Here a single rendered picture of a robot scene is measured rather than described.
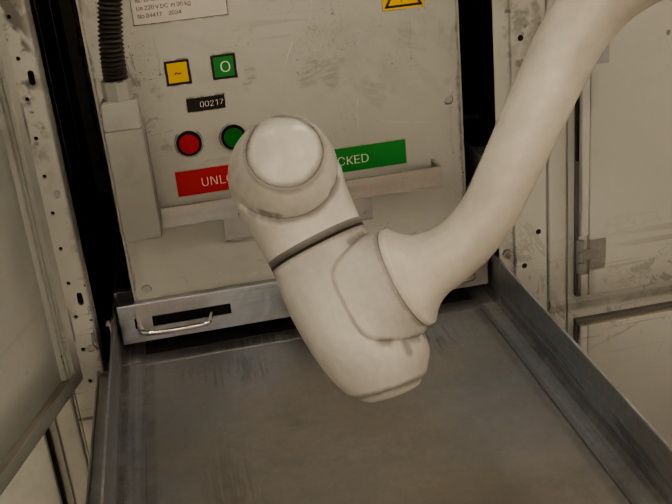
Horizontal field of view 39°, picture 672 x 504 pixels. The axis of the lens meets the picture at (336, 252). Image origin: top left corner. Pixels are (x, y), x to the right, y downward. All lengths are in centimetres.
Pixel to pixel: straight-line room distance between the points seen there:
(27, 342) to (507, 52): 73
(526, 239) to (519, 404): 30
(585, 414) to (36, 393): 69
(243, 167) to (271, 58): 43
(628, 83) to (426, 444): 57
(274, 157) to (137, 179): 37
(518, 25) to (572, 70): 44
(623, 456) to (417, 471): 22
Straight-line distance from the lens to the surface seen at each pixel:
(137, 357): 138
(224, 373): 131
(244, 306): 137
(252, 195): 87
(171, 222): 129
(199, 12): 126
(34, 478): 145
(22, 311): 128
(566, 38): 87
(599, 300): 149
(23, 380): 129
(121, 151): 118
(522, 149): 87
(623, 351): 152
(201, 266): 135
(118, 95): 119
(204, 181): 131
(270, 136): 86
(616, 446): 112
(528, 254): 141
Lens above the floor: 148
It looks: 23 degrees down
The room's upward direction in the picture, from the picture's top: 6 degrees counter-clockwise
